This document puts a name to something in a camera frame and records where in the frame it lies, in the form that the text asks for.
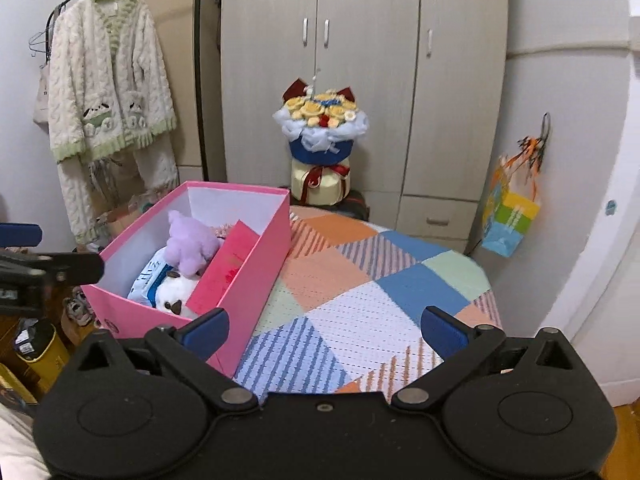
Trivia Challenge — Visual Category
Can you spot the yellow flower bouquet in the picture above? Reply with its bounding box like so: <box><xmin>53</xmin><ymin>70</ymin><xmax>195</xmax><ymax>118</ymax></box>
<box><xmin>273</xmin><ymin>79</ymin><xmax>369</xmax><ymax>207</ymax></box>

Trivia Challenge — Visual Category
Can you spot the purple plush toy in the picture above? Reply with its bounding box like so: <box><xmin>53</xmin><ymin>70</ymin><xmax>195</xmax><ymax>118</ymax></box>
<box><xmin>164</xmin><ymin>210</ymin><xmax>221</xmax><ymax>278</ymax></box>

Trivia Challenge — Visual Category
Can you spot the pink floral cloth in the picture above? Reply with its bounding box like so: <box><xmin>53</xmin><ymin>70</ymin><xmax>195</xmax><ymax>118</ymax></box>
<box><xmin>212</xmin><ymin>223</ymin><xmax>235</xmax><ymax>240</ymax></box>

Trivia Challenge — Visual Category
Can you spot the cream green knit cardigan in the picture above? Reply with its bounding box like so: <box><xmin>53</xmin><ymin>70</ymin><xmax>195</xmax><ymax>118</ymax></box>
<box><xmin>47</xmin><ymin>0</ymin><xmax>179</xmax><ymax>244</ymax></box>

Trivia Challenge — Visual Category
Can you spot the yellow bottle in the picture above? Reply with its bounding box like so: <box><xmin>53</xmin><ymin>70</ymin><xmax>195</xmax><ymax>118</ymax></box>
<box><xmin>13</xmin><ymin>318</ymin><xmax>70</xmax><ymax>393</ymax></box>

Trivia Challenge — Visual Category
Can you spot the colourful patchwork blanket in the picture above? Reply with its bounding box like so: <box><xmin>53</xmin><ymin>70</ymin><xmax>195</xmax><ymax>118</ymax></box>
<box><xmin>234</xmin><ymin>206</ymin><xmax>500</xmax><ymax>398</ymax></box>

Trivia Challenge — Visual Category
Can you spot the pink cardboard box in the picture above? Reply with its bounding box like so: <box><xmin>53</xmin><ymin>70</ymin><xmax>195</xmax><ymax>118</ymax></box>
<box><xmin>82</xmin><ymin>181</ymin><xmax>291</xmax><ymax>377</ymax></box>

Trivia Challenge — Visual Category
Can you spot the colourful paper gift bag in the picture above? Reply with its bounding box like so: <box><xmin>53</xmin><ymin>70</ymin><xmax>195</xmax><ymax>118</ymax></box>
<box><xmin>480</xmin><ymin>136</ymin><xmax>546</xmax><ymax>258</ymax></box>

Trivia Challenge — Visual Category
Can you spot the white panda plush toy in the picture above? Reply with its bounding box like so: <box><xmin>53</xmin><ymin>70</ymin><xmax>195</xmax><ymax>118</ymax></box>
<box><xmin>155</xmin><ymin>270</ymin><xmax>200</xmax><ymax>320</ymax></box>

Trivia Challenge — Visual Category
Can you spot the grey wardrobe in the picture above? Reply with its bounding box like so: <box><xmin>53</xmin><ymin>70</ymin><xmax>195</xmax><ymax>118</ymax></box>
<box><xmin>221</xmin><ymin>0</ymin><xmax>508</xmax><ymax>248</ymax></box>

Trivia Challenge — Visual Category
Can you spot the black suitcase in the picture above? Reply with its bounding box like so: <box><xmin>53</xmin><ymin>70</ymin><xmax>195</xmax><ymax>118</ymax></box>
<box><xmin>290</xmin><ymin>190</ymin><xmax>370</xmax><ymax>221</ymax></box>

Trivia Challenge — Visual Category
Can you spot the light blue book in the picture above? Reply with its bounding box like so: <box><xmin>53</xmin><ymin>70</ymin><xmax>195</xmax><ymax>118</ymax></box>
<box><xmin>127</xmin><ymin>247</ymin><xmax>172</xmax><ymax>308</ymax></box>

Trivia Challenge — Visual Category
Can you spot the red envelope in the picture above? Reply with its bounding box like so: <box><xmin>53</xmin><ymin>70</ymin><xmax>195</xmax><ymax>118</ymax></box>
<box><xmin>186</xmin><ymin>221</ymin><xmax>259</xmax><ymax>316</ymax></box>

